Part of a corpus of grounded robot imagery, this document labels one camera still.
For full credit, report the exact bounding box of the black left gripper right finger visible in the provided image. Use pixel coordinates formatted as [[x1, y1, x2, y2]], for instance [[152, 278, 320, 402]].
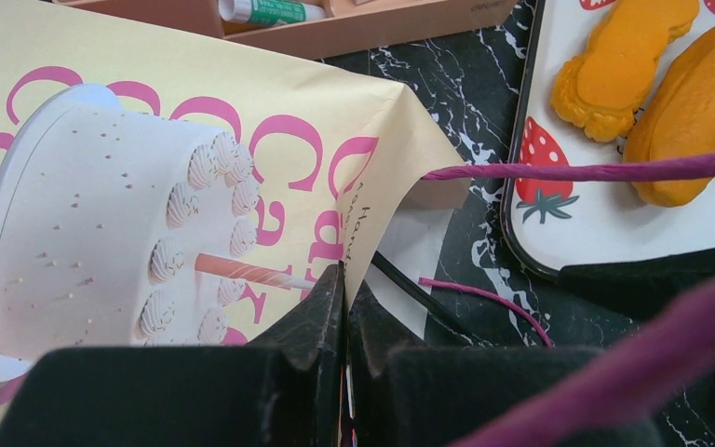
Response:
[[347, 280, 668, 447]]

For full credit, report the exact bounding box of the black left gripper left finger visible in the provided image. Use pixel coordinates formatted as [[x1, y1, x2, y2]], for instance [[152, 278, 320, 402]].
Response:
[[0, 264, 344, 446]]

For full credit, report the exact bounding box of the pink and cream paper bag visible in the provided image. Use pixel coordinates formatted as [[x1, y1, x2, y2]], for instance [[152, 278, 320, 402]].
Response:
[[0, 1, 467, 421]]

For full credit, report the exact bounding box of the long twisted orange bread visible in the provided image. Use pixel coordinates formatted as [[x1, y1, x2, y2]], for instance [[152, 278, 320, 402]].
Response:
[[550, 0, 699, 142]]

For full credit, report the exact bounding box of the orange baguette bread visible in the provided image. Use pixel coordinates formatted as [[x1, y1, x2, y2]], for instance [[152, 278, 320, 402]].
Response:
[[622, 12, 715, 209]]

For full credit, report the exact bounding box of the white strawberry tray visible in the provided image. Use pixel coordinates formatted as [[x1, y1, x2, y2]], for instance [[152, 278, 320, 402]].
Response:
[[502, 1, 715, 278]]

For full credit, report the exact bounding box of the pink desk organizer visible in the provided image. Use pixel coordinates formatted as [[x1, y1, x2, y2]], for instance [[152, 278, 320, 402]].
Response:
[[68, 0, 516, 60]]

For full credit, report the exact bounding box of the green tube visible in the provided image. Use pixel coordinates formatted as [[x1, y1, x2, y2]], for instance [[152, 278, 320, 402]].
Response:
[[217, 0, 327, 27]]

